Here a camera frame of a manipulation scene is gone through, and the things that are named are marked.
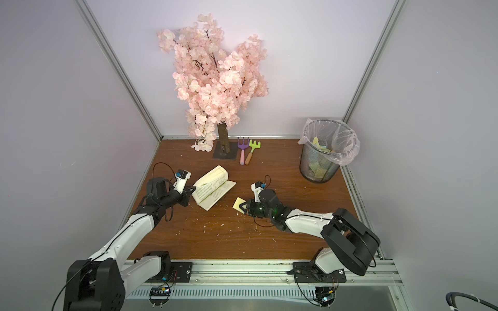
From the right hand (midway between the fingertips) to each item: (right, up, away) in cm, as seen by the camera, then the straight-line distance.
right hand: (240, 200), depth 82 cm
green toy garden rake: (+5, +25, +35) cm, 43 cm away
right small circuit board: (+33, -33, -11) cm, 48 cm away
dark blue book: (-13, +4, +6) cm, 16 cm away
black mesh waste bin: (+38, +17, -1) cm, 41 cm away
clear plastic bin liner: (+46, +28, +10) cm, 55 cm away
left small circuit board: (-30, -34, -10) cm, 47 cm away
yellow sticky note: (-1, -1, +1) cm, 2 cm away
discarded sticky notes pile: (+36, +12, +8) cm, 39 cm away
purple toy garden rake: (-1, +24, +32) cm, 40 cm away
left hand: (-21, +6, +4) cm, 22 cm away
